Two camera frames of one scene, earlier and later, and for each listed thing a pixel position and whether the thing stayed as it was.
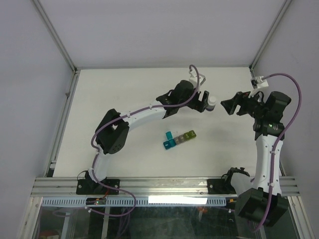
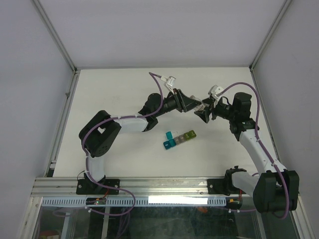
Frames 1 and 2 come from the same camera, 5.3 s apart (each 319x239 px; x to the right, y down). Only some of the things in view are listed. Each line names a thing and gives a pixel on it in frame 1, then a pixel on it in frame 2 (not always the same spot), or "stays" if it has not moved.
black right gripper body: x=253 y=107 to x=222 y=110
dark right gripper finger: x=243 y=97 to x=209 y=100
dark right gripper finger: x=231 y=105 to x=204 y=114
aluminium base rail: x=145 y=186 stays
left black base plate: x=87 y=186 stays
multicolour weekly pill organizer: x=173 y=141 stays
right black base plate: x=220 y=186 stays
